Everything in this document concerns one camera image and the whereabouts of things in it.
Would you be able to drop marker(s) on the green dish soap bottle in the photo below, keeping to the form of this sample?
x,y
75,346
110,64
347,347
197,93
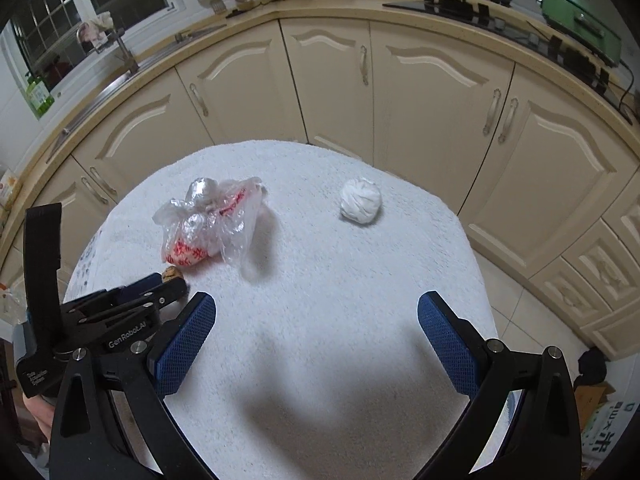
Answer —
x,y
40,95

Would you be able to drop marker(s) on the round dining table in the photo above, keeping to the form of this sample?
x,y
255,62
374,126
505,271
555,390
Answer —
x,y
82,270

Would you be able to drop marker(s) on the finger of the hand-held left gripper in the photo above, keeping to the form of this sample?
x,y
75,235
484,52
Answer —
x,y
167,296
137,284

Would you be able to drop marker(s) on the steel sink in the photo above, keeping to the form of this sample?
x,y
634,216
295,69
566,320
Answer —
x,y
100,97

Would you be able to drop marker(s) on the orange white packet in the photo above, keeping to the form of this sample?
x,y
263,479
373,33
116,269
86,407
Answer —
x,y
7,187

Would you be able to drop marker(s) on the green electric cooker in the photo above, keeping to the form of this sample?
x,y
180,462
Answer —
x,y
585,15

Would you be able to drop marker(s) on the brown walnut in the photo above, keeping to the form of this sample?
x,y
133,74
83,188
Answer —
x,y
172,275

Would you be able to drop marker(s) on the pink white cloth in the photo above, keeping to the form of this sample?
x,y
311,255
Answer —
x,y
97,27

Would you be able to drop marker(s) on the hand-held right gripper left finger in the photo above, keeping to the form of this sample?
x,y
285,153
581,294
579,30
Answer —
x,y
185,345

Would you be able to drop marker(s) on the white terry towel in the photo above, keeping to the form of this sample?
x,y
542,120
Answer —
x,y
310,285

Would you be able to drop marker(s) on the black bundle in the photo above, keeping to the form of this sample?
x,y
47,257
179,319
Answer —
x,y
592,365

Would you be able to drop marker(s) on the cream cabinet drawer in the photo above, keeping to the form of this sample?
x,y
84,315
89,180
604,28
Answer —
x,y
629,220
570,292
602,265

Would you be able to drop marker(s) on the cream kitchen cabinet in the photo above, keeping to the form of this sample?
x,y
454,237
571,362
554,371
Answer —
x,y
350,6

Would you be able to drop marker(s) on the cream cabinet door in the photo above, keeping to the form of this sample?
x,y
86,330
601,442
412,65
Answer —
x,y
440,125
560,175
240,90
622,332
130,145
320,80

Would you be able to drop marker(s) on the person's left hand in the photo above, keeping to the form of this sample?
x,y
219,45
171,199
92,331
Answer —
x,y
40,410

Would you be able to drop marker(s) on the clear plastic bag red print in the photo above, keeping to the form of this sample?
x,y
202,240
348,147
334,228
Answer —
x,y
210,220

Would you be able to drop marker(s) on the black gas stove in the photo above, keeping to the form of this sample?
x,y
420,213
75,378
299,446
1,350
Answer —
x,y
500,25

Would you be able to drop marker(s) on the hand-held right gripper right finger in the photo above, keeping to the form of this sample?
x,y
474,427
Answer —
x,y
447,345

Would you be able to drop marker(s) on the white crumpled tissue ball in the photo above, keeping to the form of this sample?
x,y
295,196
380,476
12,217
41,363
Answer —
x,y
361,200

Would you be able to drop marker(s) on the steel faucet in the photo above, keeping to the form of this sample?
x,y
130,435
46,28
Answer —
x,y
122,50

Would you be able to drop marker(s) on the cardboard box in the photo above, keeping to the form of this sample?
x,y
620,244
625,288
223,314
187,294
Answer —
x,y
590,400

